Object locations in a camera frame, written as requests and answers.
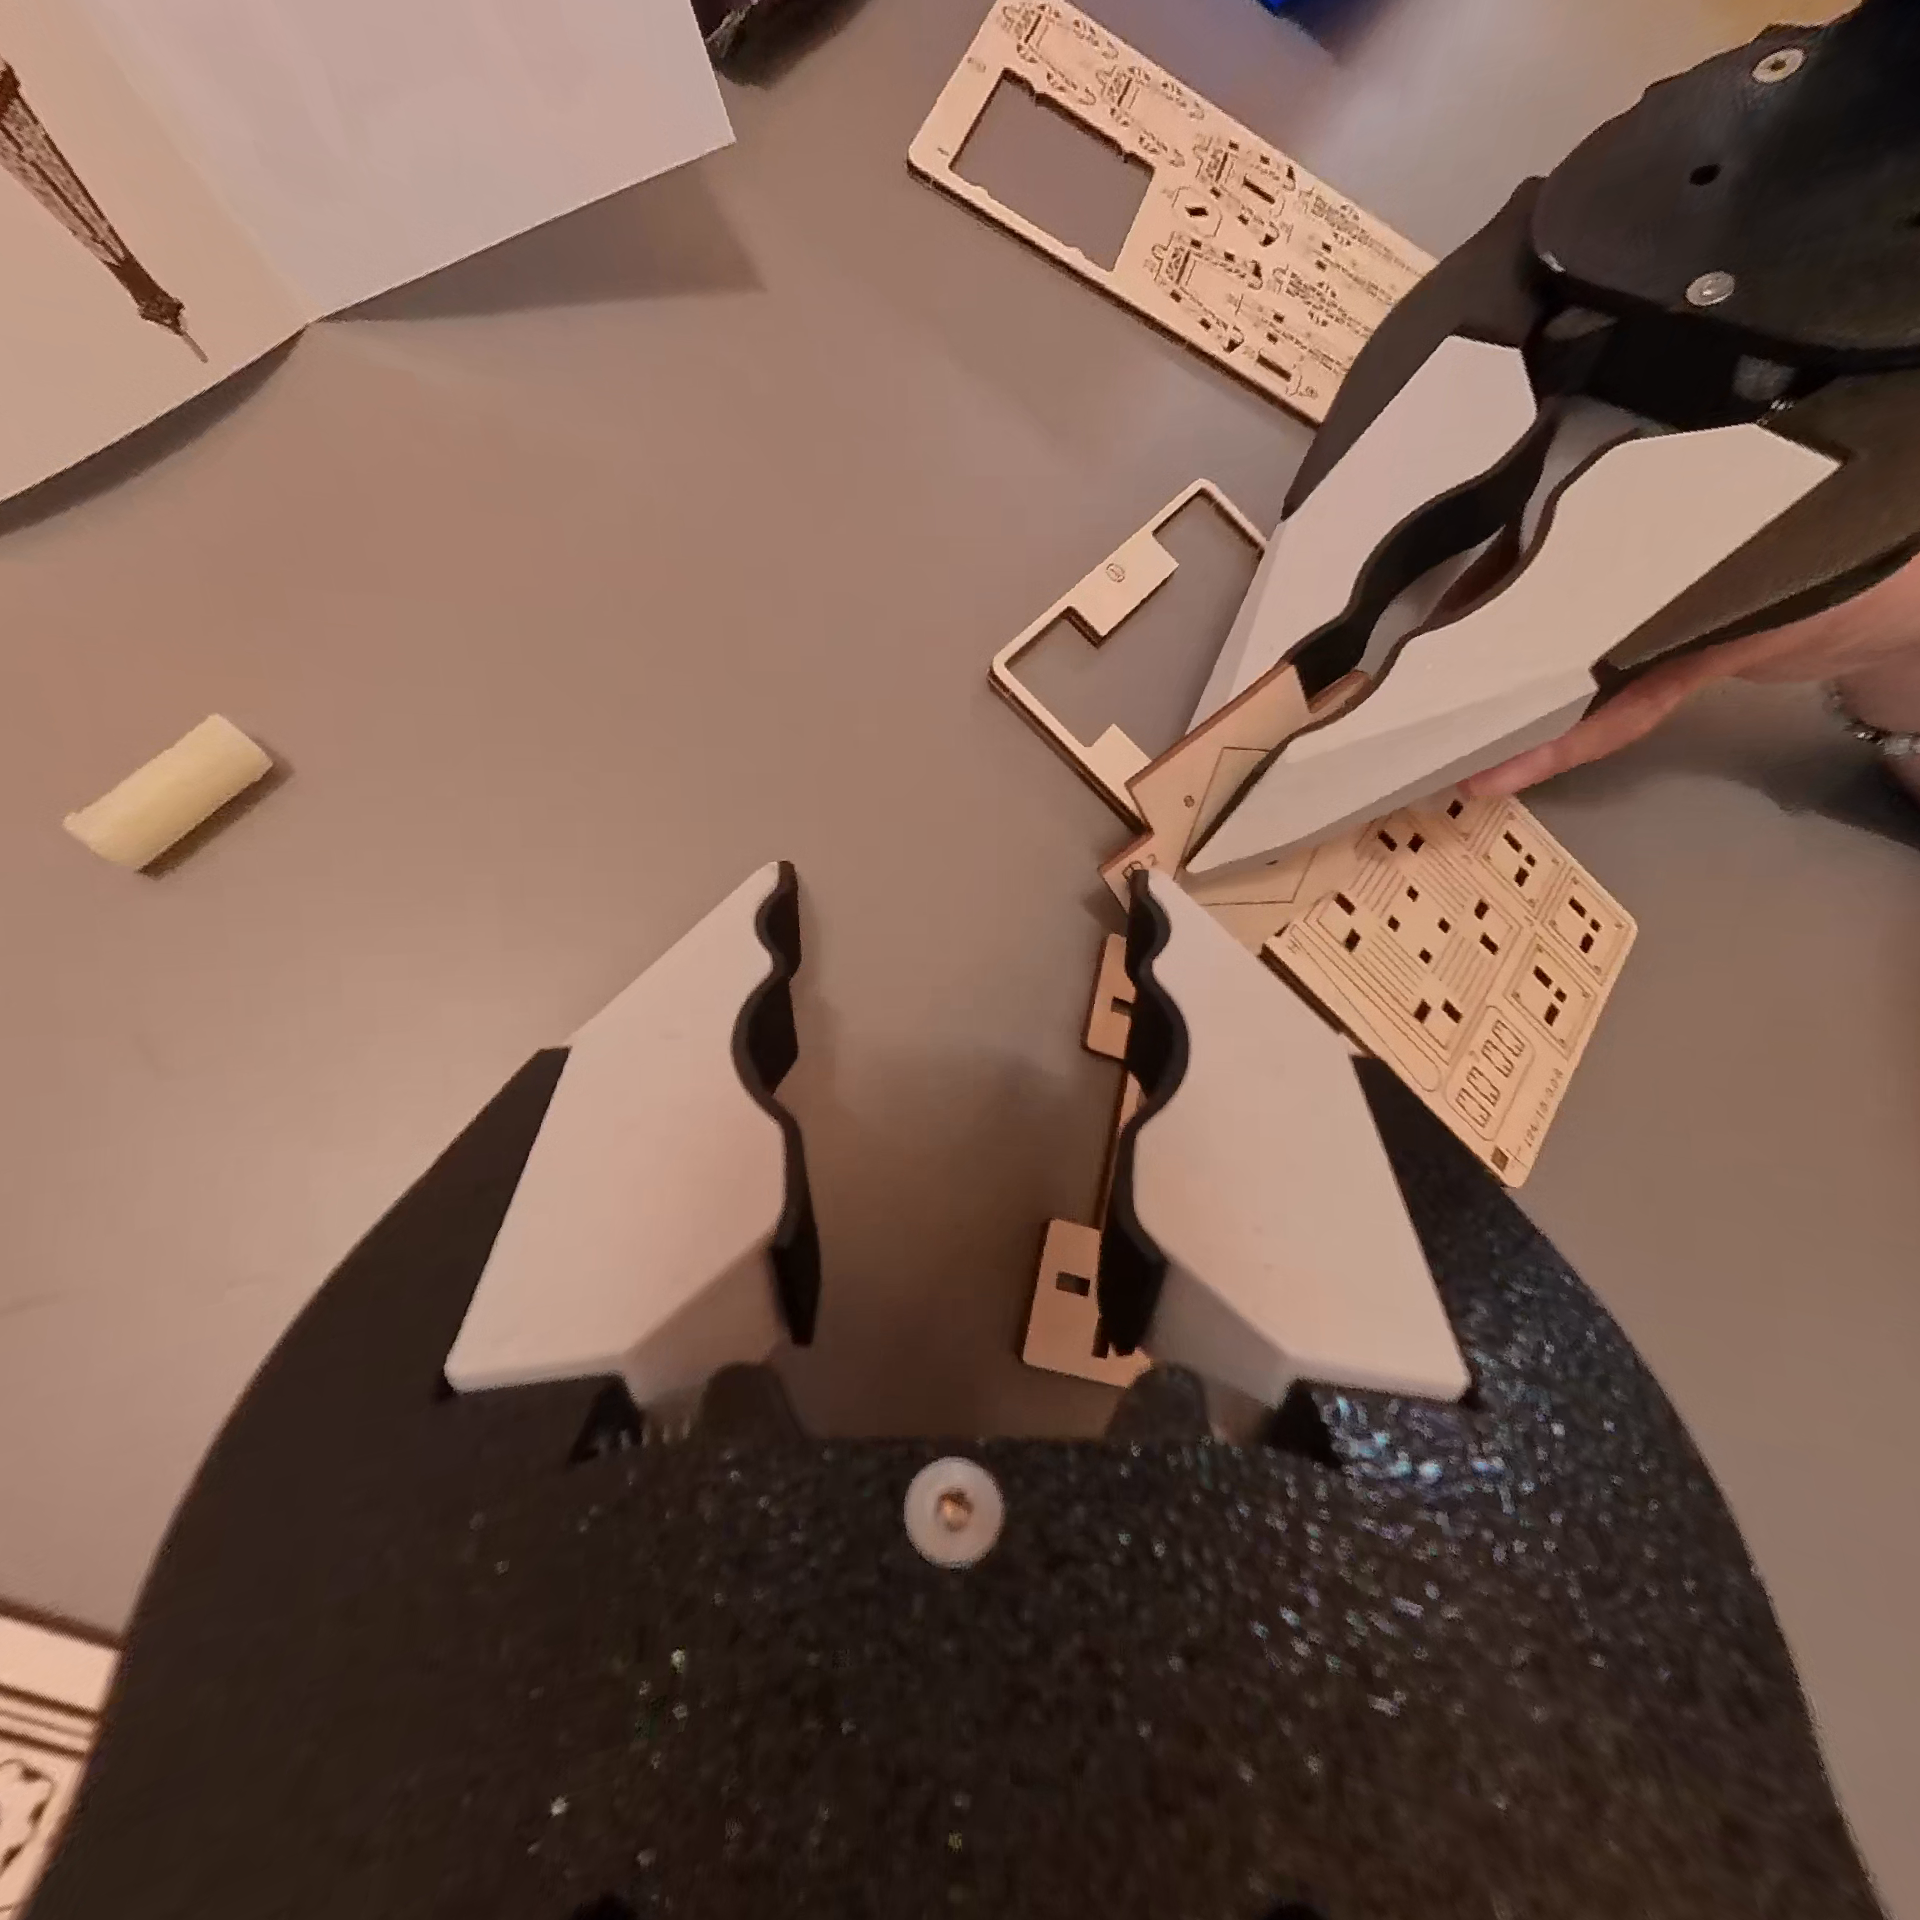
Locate wooden puzzle sheet square cutout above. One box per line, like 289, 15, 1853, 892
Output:
990, 479, 1641, 1192

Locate large wooden sheet lattice parts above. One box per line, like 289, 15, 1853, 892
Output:
0, 1602, 126, 1906

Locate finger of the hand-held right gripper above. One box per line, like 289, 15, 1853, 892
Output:
1184, 335, 1558, 742
1181, 428, 1844, 880

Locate wooden puzzle sheet rectangular hole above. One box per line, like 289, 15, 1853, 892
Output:
907, 0, 1440, 430

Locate cross-shaped wooden piece diamond print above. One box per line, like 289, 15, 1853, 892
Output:
1100, 660, 1374, 916

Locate cream wax stick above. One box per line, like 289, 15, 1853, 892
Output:
65, 712, 275, 876

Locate person's right hand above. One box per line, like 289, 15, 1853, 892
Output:
1464, 555, 1920, 804

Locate white tower instruction sheet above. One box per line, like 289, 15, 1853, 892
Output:
0, 0, 737, 506

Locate wooden four-square frame piece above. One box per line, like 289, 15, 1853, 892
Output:
1025, 931, 1157, 1384

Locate grey desk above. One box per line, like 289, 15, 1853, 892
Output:
0, 0, 1920, 1864

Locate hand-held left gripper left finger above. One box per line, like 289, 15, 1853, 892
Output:
444, 862, 826, 1414

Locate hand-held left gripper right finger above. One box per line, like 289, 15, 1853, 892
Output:
1094, 871, 1475, 1442

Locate pearl bracelet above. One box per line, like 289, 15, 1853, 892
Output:
1821, 674, 1920, 799

